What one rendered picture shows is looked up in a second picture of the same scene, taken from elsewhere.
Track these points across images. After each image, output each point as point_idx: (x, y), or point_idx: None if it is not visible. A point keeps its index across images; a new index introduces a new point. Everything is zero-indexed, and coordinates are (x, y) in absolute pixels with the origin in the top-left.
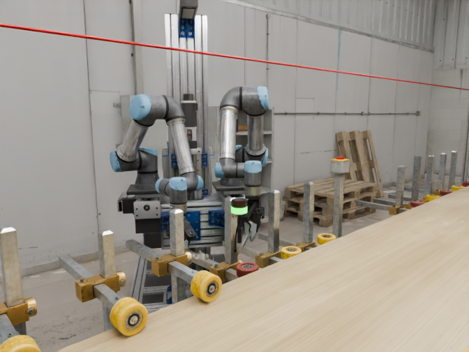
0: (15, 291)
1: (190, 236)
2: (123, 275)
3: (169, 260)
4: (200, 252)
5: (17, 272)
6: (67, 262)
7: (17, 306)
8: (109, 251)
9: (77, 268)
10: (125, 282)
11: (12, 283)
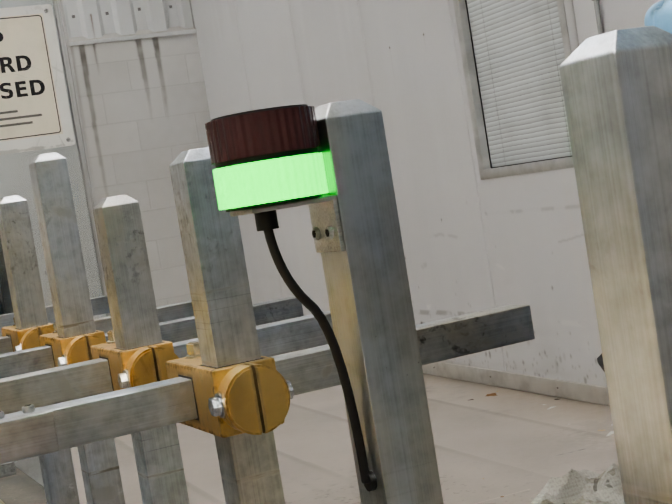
0: (56, 305)
1: (600, 359)
2: (133, 361)
3: (180, 367)
4: (598, 477)
5: (50, 262)
6: (324, 312)
7: (55, 340)
8: (106, 266)
9: (257, 326)
10: (131, 386)
11: (51, 283)
